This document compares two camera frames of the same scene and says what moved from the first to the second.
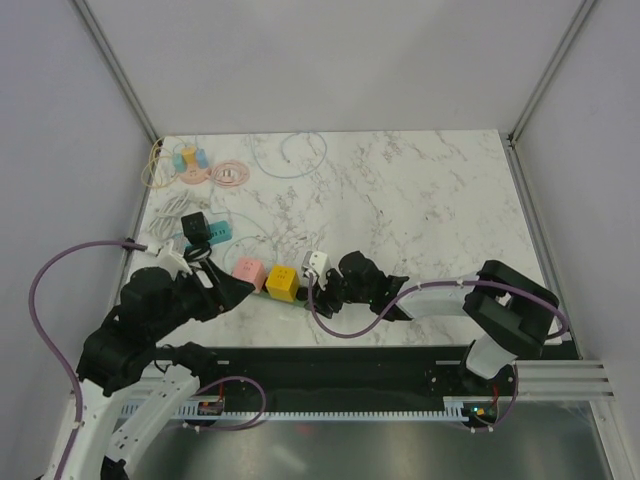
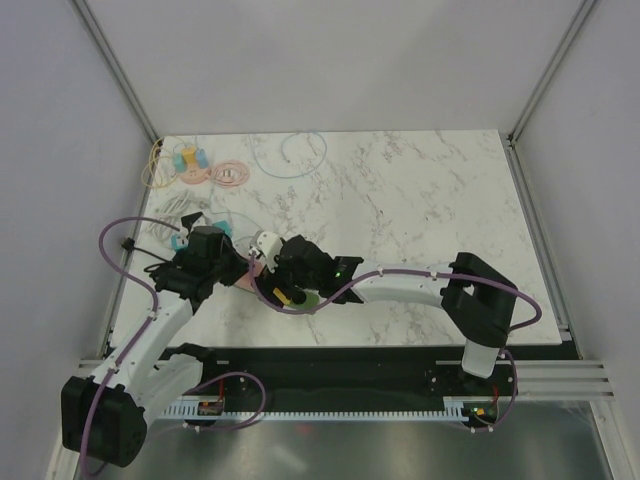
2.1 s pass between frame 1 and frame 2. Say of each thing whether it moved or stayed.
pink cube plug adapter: stayed
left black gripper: moved
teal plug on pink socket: stayed
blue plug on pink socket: stayed
